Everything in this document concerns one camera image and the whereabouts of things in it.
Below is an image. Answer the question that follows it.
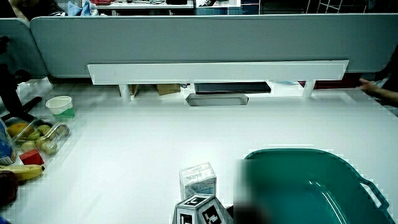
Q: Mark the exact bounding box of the orange mango fruit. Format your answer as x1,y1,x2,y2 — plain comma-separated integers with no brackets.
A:
6,122,34,139

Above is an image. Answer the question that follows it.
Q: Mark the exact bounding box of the white green paper cup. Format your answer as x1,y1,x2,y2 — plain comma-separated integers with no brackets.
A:
45,95,76,123

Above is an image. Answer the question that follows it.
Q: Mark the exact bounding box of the white blue milk carton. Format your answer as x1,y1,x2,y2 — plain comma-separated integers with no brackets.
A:
179,162,218,201

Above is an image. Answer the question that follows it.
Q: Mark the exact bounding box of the yellow banana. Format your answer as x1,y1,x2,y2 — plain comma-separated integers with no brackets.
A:
0,164,45,182

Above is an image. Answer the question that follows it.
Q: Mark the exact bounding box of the red cube block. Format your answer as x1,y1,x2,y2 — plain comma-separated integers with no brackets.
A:
19,148,45,166

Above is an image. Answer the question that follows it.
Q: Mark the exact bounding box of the dark brown bread loaf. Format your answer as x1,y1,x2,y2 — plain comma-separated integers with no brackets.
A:
0,170,19,207

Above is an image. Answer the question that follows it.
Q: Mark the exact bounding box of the person's right hand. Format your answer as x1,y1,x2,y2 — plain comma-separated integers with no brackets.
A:
172,194,234,224

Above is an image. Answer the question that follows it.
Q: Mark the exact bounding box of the short grey desk partition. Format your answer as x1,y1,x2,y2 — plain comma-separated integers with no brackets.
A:
0,17,49,80

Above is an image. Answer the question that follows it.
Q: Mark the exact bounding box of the clear plastic fruit container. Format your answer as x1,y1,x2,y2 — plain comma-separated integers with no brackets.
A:
11,118,72,156

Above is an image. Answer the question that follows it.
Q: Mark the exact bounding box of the black flat keyboard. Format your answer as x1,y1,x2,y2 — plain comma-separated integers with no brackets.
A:
194,82,272,95

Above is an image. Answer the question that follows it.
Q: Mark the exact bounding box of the white desk shelf riser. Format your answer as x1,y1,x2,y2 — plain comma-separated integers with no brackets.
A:
87,60,350,104

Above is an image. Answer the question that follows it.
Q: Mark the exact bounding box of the green plastic basin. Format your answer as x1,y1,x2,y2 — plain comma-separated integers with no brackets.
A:
233,148,396,224

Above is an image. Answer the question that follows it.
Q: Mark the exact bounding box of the brown cardboard box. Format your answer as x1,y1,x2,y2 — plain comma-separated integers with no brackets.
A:
155,83,182,96

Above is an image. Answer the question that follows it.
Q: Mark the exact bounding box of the blue snack packet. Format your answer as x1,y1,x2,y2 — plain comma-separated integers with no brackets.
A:
0,119,17,166

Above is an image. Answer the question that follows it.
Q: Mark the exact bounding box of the long grey desk partition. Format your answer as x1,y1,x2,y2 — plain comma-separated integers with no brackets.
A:
29,13,398,79

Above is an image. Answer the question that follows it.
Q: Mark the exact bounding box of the black camera stand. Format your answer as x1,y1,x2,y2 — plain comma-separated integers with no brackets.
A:
0,36,43,123

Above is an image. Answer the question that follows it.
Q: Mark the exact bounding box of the grey shallow tray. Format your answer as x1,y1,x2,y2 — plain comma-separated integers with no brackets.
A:
185,93,249,108

